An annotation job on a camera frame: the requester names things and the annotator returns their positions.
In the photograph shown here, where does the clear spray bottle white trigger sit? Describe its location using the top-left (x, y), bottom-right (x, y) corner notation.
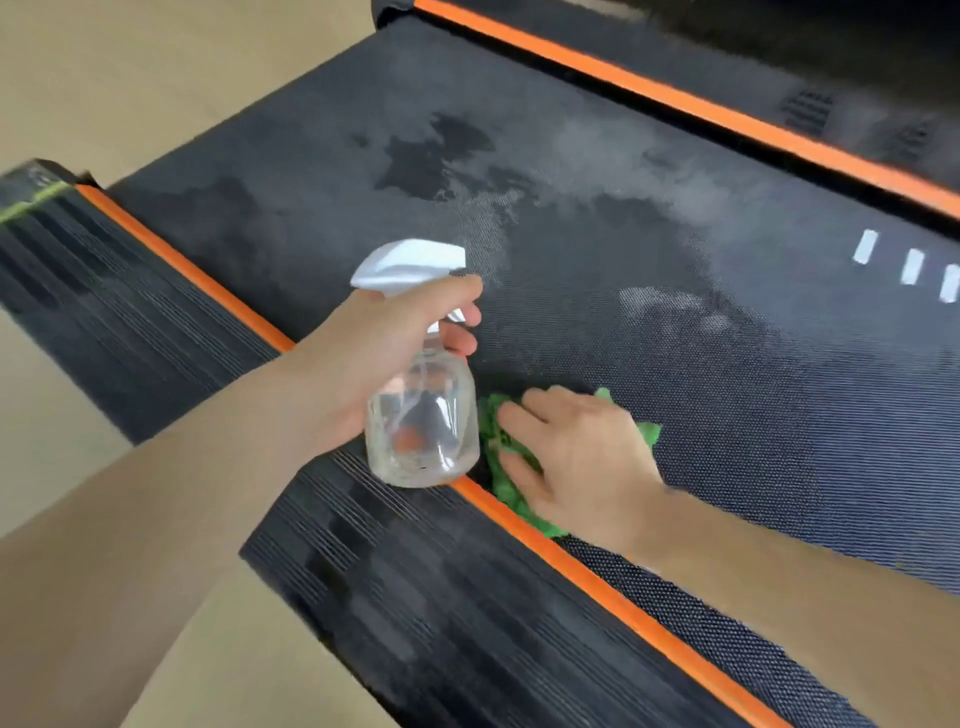
top-left (350, 238), bottom-right (481, 490)

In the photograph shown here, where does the person's left hand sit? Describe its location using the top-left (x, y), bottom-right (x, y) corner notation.
top-left (277, 274), bottom-right (485, 459)

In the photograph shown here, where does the person's right hand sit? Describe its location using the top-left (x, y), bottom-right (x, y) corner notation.
top-left (494, 385), bottom-right (669, 571)

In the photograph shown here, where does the person's right forearm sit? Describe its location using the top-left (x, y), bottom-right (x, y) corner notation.
top-left (629, 483), bottom-right (960, 728)

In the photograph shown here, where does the green cloth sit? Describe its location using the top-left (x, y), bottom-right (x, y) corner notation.
top-left (476, 386), bottom-right (665, 541)

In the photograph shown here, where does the person's left forearm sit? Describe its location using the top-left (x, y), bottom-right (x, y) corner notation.
top-left (0, 352), bottom-right (331, 728)

